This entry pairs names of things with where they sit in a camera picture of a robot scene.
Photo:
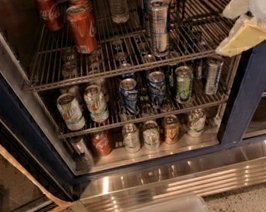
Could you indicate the white green can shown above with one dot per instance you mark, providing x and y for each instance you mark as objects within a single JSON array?
[
  {"x": 96, "y": 103},
  {"x": 151, "y": 135},
  {"x": 131, "y": 138},
  {"x": 70, "y": 110},
  {"x": 196, "y": 122}
]

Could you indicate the clear water bottle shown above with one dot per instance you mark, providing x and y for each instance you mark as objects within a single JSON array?
[{"x": 119, "y": 10}]

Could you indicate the stainless steel fridge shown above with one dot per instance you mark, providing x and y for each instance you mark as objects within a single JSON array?
[{"x": 230, "y": 153}]

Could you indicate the silver slim can middle shelf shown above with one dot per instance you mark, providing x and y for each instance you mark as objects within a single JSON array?
[{"x": 213, "y": 71}]

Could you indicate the open glass fridge door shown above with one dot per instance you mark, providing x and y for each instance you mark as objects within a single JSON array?
[{"x": 3, "y": 180}]

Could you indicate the front red coke can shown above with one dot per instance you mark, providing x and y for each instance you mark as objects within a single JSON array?
[{"x": 82, "y": 28}]

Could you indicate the white green can left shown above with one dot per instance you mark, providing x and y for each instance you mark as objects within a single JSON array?
[{"x": 70, "y": 110}]

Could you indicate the blue pepsi can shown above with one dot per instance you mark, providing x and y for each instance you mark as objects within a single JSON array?
[
  {"x": 129, "y": 94},
  {"x": 157, "y": 88}
]

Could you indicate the red coke can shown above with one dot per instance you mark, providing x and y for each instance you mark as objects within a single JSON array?
[
  {"x": 82, "y": 28},
  {"x": 101, "y": 143},
  {"x": 85, "y": 3}
]

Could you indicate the green can middle shelf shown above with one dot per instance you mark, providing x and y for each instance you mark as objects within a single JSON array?
[{"x": 183, "y": 83}]

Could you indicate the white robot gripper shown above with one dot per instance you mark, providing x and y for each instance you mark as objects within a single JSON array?
[{"x": 246, "y": 32}]

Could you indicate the gold brown can bottom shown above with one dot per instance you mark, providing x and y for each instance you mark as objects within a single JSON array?
[{"x": 171, "y": 129}]

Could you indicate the silver slim can bottom left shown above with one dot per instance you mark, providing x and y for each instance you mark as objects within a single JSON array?
[{"x": 79, "y": 145}]

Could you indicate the red coke can bottom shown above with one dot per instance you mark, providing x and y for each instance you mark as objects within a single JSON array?
[{"x": 101, "y": 143}]

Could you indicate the silver front redbull can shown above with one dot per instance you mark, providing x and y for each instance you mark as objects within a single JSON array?
[{"x": 159, "y": 30}]

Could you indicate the left red coca-cola can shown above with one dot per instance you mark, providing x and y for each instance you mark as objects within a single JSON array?
[{"x": 50, "y": 14}]

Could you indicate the blue pepsi can left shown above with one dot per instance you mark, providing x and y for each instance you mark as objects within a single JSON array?
[{"x": 129, "y": 94}]

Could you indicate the blue pepsi can right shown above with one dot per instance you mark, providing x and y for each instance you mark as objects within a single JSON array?
[{"x": 157, "y": 88}]

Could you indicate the white green can bottom right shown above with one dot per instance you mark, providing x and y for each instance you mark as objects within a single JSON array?
[{"x": 196, "y": 122}]

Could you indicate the top wire shelf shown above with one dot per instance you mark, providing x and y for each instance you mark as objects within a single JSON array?
[{"x": 196, "y": 29}]

